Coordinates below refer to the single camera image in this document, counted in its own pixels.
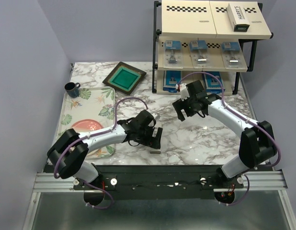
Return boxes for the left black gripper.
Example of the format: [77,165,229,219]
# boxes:
[134,125,162,150]

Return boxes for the tall white slim box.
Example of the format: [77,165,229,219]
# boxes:
[149,127,162,154]

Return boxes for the blue Harry's razor box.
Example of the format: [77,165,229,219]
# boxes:
[202,71,224,94]
[163,70,182,93]

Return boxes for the blister razor pack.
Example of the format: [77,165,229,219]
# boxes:
[163,40,183,69]
[189,40,211,69]
[221,42,243,69]

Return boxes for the white Harry's box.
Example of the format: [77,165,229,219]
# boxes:
[227,2,250,32]

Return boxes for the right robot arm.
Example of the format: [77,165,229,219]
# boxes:
[172,80,277,188]

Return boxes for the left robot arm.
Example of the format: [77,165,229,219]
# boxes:
[47,110,163,189]

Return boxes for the bottom left beige shelf board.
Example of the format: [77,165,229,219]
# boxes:
[156,70,192,95]

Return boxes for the middle left beige shelf board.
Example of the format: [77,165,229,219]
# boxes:
[157,36,197,70]

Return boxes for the middle right beige shelf board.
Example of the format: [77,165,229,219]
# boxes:
[204,39,248,72]

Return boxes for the square green ceramic plate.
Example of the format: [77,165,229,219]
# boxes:
[102,62,147,95]

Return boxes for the floral leaf serving tray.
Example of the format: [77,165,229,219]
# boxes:
[55,86,116,161]

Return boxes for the pink cream round plate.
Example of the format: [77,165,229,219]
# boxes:
[66,119,106,155]

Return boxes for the dark blue mug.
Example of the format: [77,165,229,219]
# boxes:
[64,82,81,98]

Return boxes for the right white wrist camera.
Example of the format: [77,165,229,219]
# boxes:
[176,83,190,101]

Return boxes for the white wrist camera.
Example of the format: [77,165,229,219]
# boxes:
[152,113,160,121]
[176,83,190,101]

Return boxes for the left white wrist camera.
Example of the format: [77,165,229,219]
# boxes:
[152,113,160,121]

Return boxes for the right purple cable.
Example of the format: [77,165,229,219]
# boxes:
[179,71,283,207]

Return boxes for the purple cable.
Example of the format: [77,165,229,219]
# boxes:
[53,97,150,210]
[179,71,283,207]

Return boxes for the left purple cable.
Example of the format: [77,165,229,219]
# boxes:
[53,97,150,210]

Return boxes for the aluminium rail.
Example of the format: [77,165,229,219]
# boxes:
[33,171,288,193]

